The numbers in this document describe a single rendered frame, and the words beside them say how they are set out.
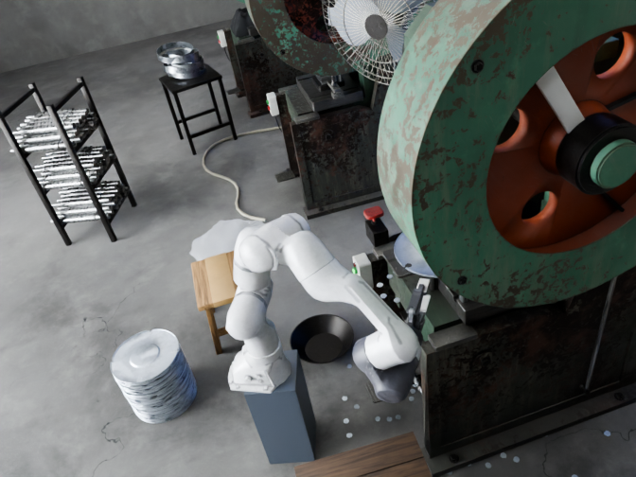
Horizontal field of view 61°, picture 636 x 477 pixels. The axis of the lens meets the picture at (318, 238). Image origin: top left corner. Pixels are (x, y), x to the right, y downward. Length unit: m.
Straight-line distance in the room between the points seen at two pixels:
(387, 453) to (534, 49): 1.28
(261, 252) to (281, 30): 1.56
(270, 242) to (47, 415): 1.75
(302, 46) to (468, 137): 1.82
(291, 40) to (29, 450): 2.19
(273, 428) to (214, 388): 0.57
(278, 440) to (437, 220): 1.28
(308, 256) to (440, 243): 0.36
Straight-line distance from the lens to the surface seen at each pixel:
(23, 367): 3.17
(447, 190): 1.07
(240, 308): 1.64
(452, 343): 1.72
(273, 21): 2.71
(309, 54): 2.79
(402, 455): 1.83
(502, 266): 1.27
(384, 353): 1.34
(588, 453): 2.32
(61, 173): 3.65
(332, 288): 1.33
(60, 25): 8.13
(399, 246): 1.83
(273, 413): 2.00
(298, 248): 1.34
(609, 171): 1.19
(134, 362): 2.43
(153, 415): 2.54
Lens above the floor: 1.94
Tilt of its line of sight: 37 degrees down
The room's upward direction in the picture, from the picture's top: 11 degrees counter-clockwise
